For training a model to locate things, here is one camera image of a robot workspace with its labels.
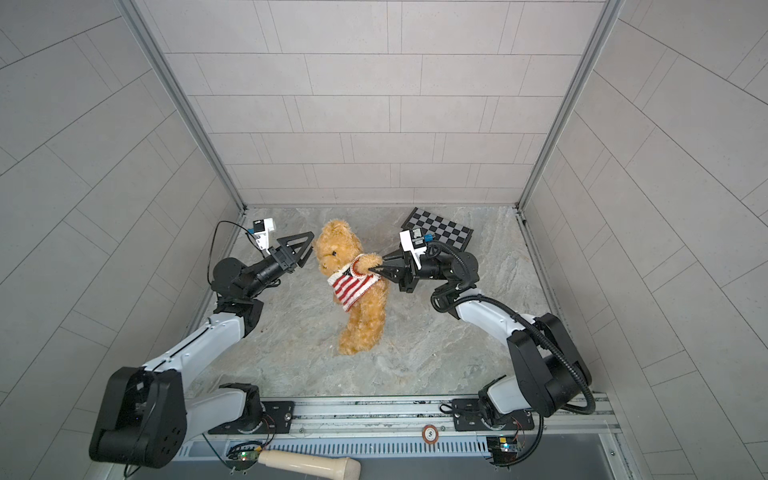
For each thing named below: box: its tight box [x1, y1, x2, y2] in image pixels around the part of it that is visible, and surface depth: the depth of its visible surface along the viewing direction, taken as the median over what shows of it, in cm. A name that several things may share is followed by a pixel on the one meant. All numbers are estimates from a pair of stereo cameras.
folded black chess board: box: [401, 207, 474, 251], surface depth 110 cm
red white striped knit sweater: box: [327, 254, 381, 312], surface depth 63 cm
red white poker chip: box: [422, 424, 439, 445], surface depth 71 cm
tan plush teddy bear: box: [314, 219, 389, 355], surface depth 63 cm
